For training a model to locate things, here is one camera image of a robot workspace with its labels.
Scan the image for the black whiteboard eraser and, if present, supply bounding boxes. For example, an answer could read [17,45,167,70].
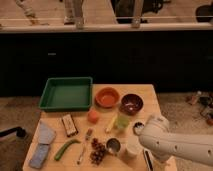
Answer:
[62,114,78,137]

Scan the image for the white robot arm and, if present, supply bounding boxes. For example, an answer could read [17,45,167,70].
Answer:
[139,115,213,166]

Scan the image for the orange fruit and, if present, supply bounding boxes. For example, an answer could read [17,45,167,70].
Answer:
[87,109,100,124]

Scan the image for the yellow corn cob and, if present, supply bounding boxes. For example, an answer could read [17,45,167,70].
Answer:
[105,114,117,133]

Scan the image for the green plastic tray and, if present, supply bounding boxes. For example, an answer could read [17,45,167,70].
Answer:
[39,77,93,112]

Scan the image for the dark brown bowl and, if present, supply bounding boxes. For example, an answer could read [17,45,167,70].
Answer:
[120,94,143,115]

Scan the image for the white cup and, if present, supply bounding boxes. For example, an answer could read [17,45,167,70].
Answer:
[125,135,142,158]

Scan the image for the green cucumber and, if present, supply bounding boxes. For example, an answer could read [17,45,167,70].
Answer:
[54,139,81,161]

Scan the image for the metal cup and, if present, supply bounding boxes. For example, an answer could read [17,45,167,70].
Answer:
[106,138,121,155]

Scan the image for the green plastic cup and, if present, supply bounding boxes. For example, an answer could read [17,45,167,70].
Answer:
[115,114,130,130]

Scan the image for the bunch of dark grapes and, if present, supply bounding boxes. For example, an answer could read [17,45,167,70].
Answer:
[90,138,106,165]

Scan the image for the red bowl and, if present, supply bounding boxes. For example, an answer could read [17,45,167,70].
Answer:
[95,87,120,108]

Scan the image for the black knife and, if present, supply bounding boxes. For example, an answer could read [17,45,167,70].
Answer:
[143,150,154,171]

